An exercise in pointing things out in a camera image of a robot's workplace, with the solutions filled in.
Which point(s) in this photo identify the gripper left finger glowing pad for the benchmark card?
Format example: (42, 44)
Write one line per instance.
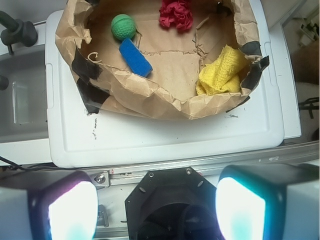
(47, 205)

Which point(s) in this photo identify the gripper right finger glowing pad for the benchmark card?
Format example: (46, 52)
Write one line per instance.
(274, 201)

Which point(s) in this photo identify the yellow cloth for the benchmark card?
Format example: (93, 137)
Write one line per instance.
(222, 76)

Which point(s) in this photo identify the red crumpled cloth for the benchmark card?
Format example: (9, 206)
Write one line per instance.
(176, 12)

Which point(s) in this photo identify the white plastic bin lid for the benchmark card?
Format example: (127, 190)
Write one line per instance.
(79, 139)

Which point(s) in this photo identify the white plastic tub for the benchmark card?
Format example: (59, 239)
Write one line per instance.
(23, 95)

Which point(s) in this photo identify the blue sponge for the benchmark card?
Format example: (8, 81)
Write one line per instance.
(134, 58)

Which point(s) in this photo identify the grey clamp knob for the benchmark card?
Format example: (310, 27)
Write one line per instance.
(17, 31)

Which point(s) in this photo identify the green dimpled ball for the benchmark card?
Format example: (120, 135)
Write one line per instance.
(123, 26)

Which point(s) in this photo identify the aluminium rail frame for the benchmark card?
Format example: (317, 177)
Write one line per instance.
(292, 153)

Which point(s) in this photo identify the black octagonal mount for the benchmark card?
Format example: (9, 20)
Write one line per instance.
(172, 204)

